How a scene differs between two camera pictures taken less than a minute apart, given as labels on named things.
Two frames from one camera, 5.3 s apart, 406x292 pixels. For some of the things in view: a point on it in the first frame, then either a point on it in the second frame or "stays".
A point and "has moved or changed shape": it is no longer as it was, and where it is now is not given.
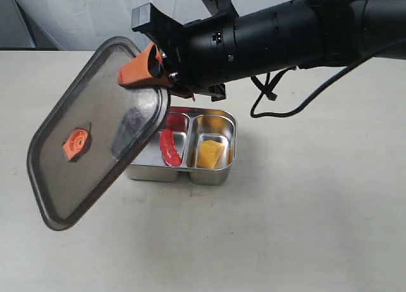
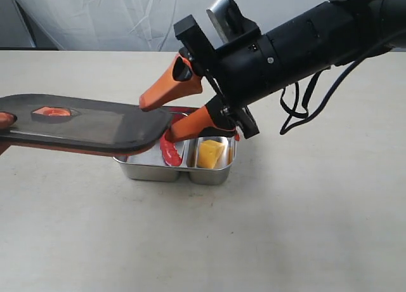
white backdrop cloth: [73, 18] stays
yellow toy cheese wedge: [209, 152] stays
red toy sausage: [169, 152] stays
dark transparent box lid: [96, 129] has moved or changed shape
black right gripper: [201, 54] -> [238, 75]
